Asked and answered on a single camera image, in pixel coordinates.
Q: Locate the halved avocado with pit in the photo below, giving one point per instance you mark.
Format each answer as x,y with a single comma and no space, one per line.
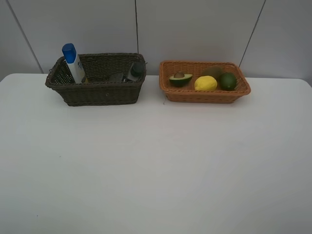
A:
180,79

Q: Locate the dark green square bottle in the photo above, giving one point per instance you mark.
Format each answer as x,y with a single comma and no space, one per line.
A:
135,73

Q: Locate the yellow lemon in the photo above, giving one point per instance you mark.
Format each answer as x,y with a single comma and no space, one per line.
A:
205,83

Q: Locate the brown kiwi fruit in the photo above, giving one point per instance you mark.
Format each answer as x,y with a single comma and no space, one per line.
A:
213,71

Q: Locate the green lime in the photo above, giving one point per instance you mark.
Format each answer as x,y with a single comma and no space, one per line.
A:
227,82

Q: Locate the white bottle blue cap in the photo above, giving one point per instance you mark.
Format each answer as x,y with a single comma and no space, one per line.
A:
73,62

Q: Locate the black whiteboard eraser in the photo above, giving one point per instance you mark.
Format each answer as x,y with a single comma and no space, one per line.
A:
118,77

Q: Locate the orange wicker basket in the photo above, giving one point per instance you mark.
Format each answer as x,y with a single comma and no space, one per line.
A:
187,93

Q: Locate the dark brown wicker basket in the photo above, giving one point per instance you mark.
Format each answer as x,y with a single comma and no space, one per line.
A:
99,90

